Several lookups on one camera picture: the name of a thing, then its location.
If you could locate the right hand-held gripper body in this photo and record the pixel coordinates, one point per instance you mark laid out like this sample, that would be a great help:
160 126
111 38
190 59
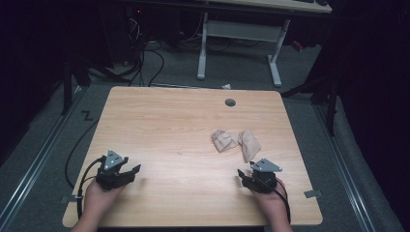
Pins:
262 182

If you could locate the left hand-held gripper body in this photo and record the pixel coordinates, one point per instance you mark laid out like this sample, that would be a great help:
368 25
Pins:
111 175

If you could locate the person's right hand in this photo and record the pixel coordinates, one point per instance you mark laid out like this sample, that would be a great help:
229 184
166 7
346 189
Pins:
274 204

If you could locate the person's left hand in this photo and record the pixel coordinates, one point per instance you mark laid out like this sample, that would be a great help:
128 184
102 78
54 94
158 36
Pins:
98 201

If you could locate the grey tape strip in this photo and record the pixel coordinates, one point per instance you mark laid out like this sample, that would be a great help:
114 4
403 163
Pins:
71 199
312 194

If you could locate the crumpled white paper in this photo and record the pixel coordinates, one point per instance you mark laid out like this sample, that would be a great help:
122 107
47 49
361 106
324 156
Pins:
226 86

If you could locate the black metal stand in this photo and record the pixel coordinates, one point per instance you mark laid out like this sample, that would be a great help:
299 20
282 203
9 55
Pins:
331 106
67 83

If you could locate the red object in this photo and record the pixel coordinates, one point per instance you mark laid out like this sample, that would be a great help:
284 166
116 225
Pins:
297 45

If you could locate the aluminium floor rail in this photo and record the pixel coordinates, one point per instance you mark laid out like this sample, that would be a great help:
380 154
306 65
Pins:
346 170
38 161

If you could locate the white frame desk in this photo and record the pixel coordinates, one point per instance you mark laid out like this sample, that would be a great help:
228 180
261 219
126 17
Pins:
241 31

